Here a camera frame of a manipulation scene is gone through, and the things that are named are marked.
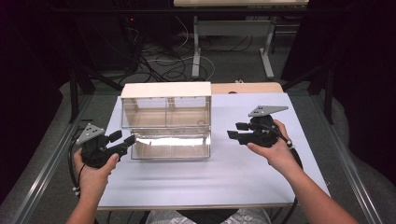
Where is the dark curtain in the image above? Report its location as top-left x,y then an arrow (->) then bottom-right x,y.
280,0 -> 396,188
0,0 -> 74,203

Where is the clear acrylic drawer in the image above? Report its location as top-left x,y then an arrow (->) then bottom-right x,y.
130,129 -> 212,161

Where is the person's lap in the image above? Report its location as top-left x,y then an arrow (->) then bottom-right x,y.
145,207 -> 274,224

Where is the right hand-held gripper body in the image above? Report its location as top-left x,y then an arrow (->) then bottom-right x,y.
239,105 -> 290,148

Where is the dark computer tower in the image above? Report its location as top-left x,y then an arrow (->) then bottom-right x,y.
76,10 -> 142,72

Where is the white desk with metal legs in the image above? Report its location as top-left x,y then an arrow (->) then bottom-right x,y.
173,0 -> 310,79

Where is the white floor cable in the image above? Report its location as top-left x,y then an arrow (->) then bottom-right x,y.
145,14 -> 217,82

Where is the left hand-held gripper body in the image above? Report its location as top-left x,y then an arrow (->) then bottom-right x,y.
75,122 -> 129,170

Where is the aluminium rail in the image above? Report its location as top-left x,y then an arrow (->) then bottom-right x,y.
310,93 -> 386,224
10,93 -> 95,224

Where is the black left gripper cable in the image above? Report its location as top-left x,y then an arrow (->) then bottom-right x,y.
67,129 -> 88,198

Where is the person's left hand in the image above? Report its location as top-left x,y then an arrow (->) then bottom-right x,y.
72,148 -> 120,195

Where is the clear box with wooden top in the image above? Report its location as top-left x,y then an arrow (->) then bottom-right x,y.
120,81 -> 213,130

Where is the person's right hand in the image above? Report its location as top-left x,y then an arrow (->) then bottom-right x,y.
246,119 -> 297,172

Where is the black metal stand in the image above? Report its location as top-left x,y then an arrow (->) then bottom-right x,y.
68,60 -> 124,124
281,60 -> 336,126

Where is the white table mat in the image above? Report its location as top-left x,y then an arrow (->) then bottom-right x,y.
96,92 -> 332,211

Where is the tangle of black floor cables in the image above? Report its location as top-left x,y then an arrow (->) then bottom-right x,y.
122,17 -> 220,86

